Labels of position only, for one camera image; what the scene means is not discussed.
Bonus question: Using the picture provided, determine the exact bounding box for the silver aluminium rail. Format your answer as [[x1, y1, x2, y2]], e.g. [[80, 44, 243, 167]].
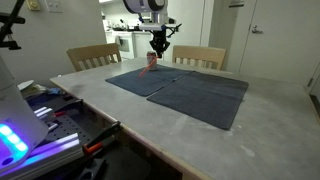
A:
[[0, 132, 85, 180], [33, 105, 60, 133]]

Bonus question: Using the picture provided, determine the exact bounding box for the light wooden slatted chair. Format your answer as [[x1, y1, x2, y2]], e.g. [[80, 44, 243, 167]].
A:
[[171, 45, 227, 71], [66, 43, 123, 73]]

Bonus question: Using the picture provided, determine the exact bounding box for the silver lever door handle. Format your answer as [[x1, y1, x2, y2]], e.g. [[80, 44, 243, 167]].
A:
[[251, 24, 265, 35]]

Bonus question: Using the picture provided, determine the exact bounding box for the black cable bundle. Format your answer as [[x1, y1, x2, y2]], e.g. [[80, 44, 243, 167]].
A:
[[0, 0, 27, 38]]

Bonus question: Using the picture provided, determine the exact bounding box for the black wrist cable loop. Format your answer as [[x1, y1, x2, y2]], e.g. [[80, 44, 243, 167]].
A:
[[165, 22, 183, 38]]

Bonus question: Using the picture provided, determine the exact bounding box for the white closet door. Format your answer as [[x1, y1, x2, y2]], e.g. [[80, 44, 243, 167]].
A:
[[163, 0, 205, 63]]

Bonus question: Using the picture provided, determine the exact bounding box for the white light switch plate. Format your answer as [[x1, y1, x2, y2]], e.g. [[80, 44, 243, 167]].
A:
[[46, 0, 64, 14]]

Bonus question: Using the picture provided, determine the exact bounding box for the grey door closer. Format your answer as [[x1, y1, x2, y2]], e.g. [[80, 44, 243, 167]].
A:
[[228, 0, 246, 8]]

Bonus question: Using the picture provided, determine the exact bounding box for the white kitchen cabinet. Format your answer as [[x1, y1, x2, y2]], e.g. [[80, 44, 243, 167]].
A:
[[133, 31, 153, 58]]

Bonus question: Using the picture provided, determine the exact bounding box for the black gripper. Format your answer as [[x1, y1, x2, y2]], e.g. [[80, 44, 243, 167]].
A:
[[149, 29, 171, 59]]

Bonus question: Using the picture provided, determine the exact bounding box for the black clamp handle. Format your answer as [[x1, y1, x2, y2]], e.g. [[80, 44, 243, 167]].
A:
[[75, 157, 108, 180]]

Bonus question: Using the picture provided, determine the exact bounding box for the black camera on stand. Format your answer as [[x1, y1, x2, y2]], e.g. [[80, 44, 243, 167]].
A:
[[0, 13, 26, 52]]

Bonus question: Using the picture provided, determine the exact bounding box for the beige wall thermostat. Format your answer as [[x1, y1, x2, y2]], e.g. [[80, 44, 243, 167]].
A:
[[25, 0, 41, 12]]

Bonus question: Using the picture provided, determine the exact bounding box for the white oven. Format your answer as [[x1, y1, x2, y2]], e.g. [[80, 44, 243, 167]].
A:
[[114, 31, 136, 61]]

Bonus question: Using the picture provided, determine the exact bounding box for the orange drinking straw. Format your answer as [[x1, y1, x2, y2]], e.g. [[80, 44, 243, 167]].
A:
[[138, 55, 160, 78]]

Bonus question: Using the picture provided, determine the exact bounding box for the small blue item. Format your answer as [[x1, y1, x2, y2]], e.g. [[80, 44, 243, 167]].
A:
[[47, 87, 63, 97]]

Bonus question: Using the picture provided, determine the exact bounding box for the white room door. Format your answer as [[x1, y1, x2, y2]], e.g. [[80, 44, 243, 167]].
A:
[[238, 0, 320, 85]]

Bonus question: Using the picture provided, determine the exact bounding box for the dark blue cloth mat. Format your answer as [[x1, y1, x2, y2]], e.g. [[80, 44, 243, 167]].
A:
[[105, 64, 193, 98], [146, 70, 250, 132]]

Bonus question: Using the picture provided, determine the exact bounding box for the red and white soda can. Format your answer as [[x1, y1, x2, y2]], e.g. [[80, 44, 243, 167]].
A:
[[146, 50, 158, 71]]

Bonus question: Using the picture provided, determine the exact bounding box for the stack of papers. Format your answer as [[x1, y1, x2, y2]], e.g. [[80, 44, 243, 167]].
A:
[[19, 83, 49, 101]]

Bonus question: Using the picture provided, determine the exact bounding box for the black orange bar clamp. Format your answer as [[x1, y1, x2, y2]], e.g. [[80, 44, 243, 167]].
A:
[[53, 98, 84, 118], [82, 120, 122, 156]]

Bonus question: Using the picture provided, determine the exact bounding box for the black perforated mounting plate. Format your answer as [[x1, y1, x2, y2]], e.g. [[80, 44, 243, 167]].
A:
[[41, 113, 98, 151]]

